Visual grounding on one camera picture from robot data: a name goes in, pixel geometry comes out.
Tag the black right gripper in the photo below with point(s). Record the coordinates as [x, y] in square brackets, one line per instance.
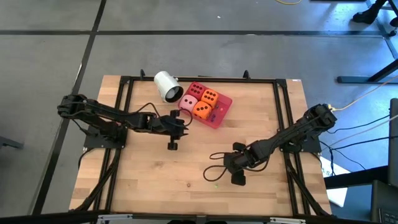
[241, 158]

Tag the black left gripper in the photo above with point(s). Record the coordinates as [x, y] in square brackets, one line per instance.
[168, 124]

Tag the large orange foam die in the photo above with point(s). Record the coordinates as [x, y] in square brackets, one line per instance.
[210, 98]
[202, 110]

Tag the large pink foam die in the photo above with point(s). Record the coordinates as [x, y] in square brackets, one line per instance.
[188, 103]

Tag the pink translucent plastic bin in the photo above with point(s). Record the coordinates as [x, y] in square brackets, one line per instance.
[222, 117]

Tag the large red foam die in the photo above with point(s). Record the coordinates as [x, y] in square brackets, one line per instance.
[196, 90]

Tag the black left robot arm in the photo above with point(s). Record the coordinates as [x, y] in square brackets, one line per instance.
[102, 112]

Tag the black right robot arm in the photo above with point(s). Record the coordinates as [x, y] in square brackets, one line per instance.
[295, 133]

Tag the white round desk fan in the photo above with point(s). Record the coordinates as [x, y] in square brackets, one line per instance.
[168, 86]

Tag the white paper sheet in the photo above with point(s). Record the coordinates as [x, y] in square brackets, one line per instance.
[334, 193]

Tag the yellow power plug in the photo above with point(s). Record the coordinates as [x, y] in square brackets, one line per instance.
[330, 109]

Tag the black flat bar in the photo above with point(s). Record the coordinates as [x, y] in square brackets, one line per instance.
[354, 179]

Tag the black equipment box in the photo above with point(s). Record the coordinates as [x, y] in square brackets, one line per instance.
[385, 205]

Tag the black rig crossbar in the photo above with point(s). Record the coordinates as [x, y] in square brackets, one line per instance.
[46, 218]

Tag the black upright panel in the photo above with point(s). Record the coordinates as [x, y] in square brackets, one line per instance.
[394, 140]

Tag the grey floor object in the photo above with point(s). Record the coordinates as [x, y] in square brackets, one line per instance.
[9, 143]

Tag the person's leg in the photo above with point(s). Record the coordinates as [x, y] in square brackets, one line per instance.
[365, 16]

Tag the person's foot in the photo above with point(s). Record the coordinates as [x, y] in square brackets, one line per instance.
[394, 21]

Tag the silver metal bracket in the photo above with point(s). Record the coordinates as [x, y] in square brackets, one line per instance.
[113, 217]
[287, 220]

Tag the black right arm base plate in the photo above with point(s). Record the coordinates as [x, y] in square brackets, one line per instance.
[311, 149]

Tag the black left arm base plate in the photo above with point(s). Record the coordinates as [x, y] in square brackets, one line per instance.
[93, 143]

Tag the black aluminium table frame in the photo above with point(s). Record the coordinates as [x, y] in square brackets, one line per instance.
[281, 83]

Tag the black desk leg frame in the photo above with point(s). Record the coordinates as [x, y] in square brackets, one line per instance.
[357, 80]

